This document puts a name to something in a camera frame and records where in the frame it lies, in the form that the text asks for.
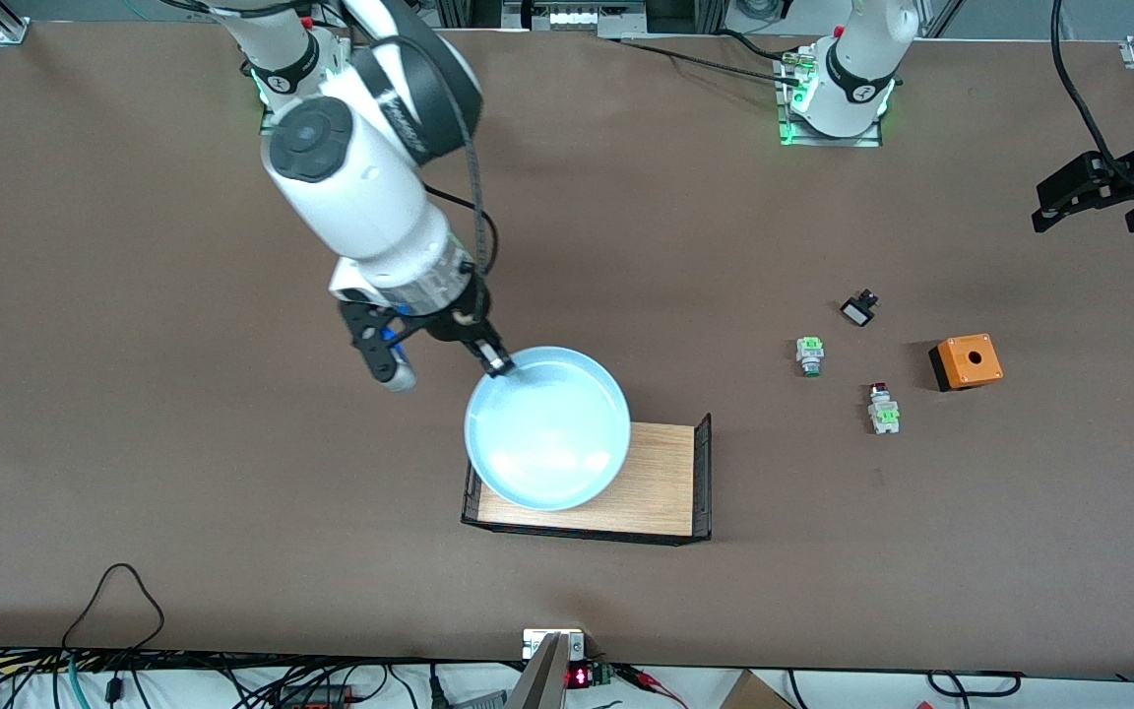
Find light blue round plate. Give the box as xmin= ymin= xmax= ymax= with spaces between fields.
xmin=464 ymin=346 xmax=632 ymax=512

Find red push button switch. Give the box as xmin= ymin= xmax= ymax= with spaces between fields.
xmin=867 ymin=380 xmax=902 ymax=436

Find silver metal clamp plate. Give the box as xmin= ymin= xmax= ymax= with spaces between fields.
xmin=522 ymin=628 xmax=588 ymax=661

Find black power strip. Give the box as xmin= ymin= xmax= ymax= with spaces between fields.
xmin=272 ymin=682 xmax=356 ymax=709

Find brown cardboard piece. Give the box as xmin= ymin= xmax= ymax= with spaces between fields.
xmin=720 ymin=670 xmax=796 ymax=709

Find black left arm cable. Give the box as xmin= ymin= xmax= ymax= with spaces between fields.
xmin=1051 ymin=0 xmax=1134 ymax=173

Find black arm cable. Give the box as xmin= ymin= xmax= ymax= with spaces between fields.
xmin=1051 ymin=0 xmax=1134 ymax=173
xmin=419 ymin=59 xmax=499 ymax=279

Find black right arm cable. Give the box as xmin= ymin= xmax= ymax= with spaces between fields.
xmin=419 ymin=59 xmax=499 ymax=279

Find black wire tray wooden base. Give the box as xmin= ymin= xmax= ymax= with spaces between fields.
xmin=460 ymin=414 xmax=714 ymax=546

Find orange push button enclosure box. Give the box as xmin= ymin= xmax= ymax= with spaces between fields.
xmin=927 ymin=334 xmax=1004 ymax=393

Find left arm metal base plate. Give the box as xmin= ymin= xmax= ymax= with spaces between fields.
xmin=776 ymin=44 xmax=885 ymax=149

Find grey metal post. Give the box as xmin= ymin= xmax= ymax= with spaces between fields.
xmin=506 ymin=632 xmax=573 ymax=709

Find red wire leads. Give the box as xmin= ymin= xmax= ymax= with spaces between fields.
xmin=614 ymin=664 xmax=691 ymax=709

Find black cable across table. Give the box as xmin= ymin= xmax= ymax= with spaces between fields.
xmin=616 ymin=30 xmax=804 ymax=88

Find black looped cable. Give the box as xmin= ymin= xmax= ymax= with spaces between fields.
xmin=60 ymin=562 xmax=166 ymax=653

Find black curved cable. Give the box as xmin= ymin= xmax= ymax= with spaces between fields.
xmin=924 ymin=670 xmax=1024 ymax=699

